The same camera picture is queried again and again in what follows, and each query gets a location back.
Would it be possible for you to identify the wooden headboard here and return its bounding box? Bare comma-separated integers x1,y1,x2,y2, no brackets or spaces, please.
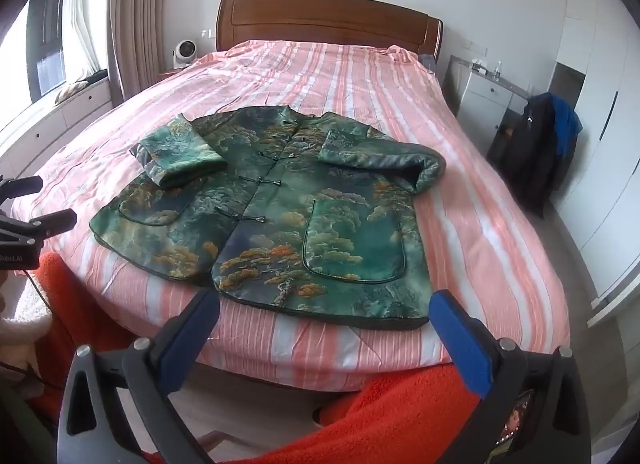
215,0,445,67

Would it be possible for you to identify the green patterned padded jacket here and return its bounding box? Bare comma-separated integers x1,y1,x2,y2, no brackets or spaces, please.
89,104,447,331

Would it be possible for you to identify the black cable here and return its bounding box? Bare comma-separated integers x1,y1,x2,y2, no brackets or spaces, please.
22,268,57,327

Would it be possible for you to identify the patterned cushion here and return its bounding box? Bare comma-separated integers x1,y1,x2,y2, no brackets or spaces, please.
52,81,92,104

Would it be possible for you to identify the dark window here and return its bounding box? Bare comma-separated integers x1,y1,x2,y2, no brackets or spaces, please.
25,0,69,104

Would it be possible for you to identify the grey leaning board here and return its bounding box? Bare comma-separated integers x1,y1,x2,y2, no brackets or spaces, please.
442,54,474,115

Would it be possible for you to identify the white sheer curtain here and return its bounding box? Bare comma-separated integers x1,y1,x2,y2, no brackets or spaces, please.
62,0,101,80

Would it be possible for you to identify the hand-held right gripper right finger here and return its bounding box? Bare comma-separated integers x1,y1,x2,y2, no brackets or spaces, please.
430,289,593,464

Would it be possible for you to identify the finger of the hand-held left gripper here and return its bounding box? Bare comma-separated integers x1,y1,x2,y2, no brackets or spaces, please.
0,175,44,205
0,209,77,246

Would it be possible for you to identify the small white fan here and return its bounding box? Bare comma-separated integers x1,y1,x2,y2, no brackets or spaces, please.
170,41,194,68

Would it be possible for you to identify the beige curtain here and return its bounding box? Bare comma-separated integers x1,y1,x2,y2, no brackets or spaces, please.
106,0,173,104

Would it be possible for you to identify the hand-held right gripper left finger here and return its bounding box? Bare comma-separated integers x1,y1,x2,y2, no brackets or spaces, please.
56,288,221,464

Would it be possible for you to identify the white wardrobe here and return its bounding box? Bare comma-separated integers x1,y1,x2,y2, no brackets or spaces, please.
547,0,640,325

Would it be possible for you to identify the pink striped bed cover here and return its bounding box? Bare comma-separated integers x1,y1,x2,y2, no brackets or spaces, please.
10,40,571,392

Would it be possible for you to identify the blue garment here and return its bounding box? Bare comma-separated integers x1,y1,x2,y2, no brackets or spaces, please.
549,94,584,172

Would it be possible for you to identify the person's orange fleece clothing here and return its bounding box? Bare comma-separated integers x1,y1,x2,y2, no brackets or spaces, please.
27,251,483,464

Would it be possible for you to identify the white dresser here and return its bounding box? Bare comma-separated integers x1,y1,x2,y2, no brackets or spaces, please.
456,66,532,142

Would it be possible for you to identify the white window seat cabinet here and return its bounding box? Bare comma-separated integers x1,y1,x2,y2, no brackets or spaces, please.
0,76,113,179

